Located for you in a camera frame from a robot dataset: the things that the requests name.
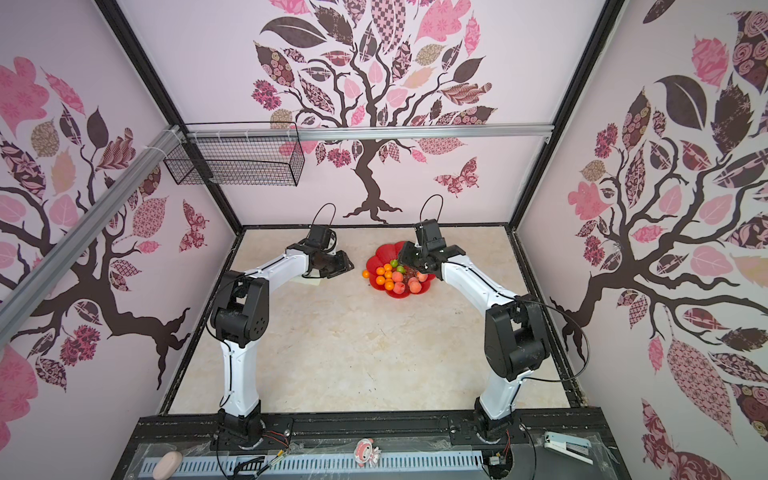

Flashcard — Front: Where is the purple grape bunch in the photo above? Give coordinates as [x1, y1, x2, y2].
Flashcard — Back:
[404, 267, 419, 283]

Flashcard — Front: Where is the red flower fruit bowl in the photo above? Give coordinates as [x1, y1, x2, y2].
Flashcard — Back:
[362, 241, 436, 299]

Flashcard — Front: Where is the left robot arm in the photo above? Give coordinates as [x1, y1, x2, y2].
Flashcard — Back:
[209, 225, 354, 443]

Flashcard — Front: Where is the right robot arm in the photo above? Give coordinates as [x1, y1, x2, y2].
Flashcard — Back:
[398, 219, 551, 436]

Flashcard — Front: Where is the white green refill pouch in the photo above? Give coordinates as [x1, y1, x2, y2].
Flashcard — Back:
[298, 277, 323, 286]

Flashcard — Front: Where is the pink cartoon figure sticker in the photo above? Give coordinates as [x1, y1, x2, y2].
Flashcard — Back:
[353, 438, 381, 468]

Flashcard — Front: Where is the white stapler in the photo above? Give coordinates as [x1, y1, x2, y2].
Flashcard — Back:
[543, 432, 594, 465]

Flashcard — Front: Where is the pink oval soap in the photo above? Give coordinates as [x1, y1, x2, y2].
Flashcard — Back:
[152, 451, 183, 480]

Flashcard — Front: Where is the black wire basket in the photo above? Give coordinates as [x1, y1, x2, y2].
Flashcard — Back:
[164, 120, 305, 187]

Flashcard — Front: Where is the aluminium rail back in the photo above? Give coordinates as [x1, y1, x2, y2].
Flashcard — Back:
[186, 123, 554, 141]

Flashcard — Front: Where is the aluminium rail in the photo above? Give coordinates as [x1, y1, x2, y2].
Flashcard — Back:
[186, 123, 554, 141]
[1, 125, 183, 345]

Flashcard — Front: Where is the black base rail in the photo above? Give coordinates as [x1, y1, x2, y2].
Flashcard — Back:
[112, 407, 630, 479]

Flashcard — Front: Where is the white vented cable duct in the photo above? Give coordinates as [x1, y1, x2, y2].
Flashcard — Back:
[172, 451, 484, 479]

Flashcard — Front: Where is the aluminium rail left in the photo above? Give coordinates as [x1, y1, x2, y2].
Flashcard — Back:
[1, 125, 183, 345]

